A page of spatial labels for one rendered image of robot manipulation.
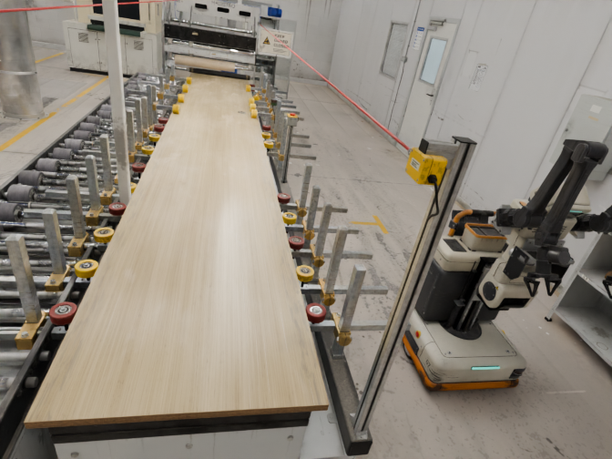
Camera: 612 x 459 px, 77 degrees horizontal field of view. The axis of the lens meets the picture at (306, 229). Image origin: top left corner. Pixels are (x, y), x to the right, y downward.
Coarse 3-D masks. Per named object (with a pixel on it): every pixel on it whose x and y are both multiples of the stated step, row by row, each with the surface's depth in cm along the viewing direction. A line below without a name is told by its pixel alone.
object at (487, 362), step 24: (408, 336) 253; (432, 336) 237; (456, 336) 240; (480, 336) 244; (504, 336) 248; (432, 360) 225; (456, 360) 223; (480, 360) 226; (504, 360) 230; (432, 384) 226; (456, 384) 229; (480, 384) 233; (504, 384) 237
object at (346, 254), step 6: (294, 252) 191; (300, 252) 192; (306, 252) 193; (324, 252) 195; (330, 252) 196; (342, 252) 198; (348, 252) 199; (354, 252) 200; (360, 252) 200; (366, 252) 201; (342, 258) 198; (348, 258) 199; (354, 258) 200; (360, 258) 200; (366, 258) 201
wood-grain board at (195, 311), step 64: (192, 128) 318; (256, 128) 347; (192, 192) 218; (256, 192) 231; (128, 256) 158; (192, 256) 165; (256, 256) 173; (128, 320) 129; (192, 320) 133; (256, 320) 138; (64, 384) 105; (128, 384) 108; (192, 384) 111; (256, 384) 115; (320, 384) 118
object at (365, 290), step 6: (306, 288) 172; (312, 288) 173; (318, 288) 174; (336, 288) 176; (342, 288) 176; (366, 288) 179; (372, 288) 180; (378, 288) 181; (384, 288) 182; (378, 294) 181; (384, 294) 182
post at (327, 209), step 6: (324, 204) 177; (330, 204) 177; (324, 210) 177; (330, 210) 178; (324, 216) 179; (330, 216) 179; (324, 222) 180; (324, 228) 182; (318, 234) 186; (324, 234) 184; (318, 240) 185; (324, 240) 186; (318, 246) 187; (318, 252) 189; (318, 270) 194
